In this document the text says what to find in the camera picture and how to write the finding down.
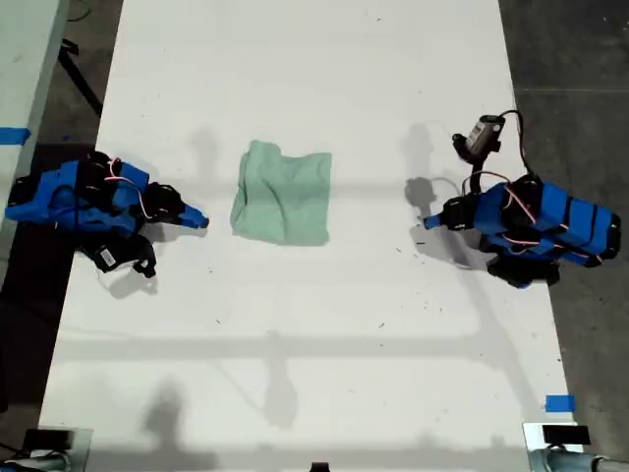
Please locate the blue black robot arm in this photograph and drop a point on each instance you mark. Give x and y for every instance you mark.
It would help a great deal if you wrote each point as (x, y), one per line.
(565, 218)
(54, 196)

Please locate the long blue tape strip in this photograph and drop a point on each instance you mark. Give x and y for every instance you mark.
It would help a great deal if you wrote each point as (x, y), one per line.
(14, 135)

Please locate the small black box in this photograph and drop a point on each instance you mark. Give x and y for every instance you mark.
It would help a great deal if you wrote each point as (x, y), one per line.
(565, 435)
(46, 439)

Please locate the pale side table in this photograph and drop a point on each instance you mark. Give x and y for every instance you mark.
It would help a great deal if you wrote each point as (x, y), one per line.
(24, 59)

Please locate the camera black stalk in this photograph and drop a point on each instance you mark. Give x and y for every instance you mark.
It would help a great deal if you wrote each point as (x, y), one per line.
(145, 265)
(462, 145)

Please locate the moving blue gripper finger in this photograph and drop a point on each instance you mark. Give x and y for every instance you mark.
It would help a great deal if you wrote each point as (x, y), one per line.
(191, 222)
(436, 225)

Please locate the grey pipe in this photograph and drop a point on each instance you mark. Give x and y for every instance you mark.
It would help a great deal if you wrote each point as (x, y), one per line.
(570, 461)
(39, 463)

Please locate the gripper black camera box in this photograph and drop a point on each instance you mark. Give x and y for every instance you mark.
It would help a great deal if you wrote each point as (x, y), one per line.
(484, 134)
(107, 256)

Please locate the white metal plate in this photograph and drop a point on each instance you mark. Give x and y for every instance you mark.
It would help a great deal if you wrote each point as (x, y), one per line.
(531, 435)
(82, 452)

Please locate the short blue tape strip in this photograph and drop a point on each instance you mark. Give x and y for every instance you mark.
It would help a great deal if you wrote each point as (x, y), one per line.
(560, 403)

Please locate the pale green T-shirt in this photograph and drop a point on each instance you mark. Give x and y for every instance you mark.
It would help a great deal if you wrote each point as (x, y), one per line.
(285, 196)

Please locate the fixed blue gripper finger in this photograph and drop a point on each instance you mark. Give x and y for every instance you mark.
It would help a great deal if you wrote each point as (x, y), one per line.
(196, 214)
(435, 218)

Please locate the black stand leg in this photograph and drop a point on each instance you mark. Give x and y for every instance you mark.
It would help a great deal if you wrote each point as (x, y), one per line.
(78, 74)

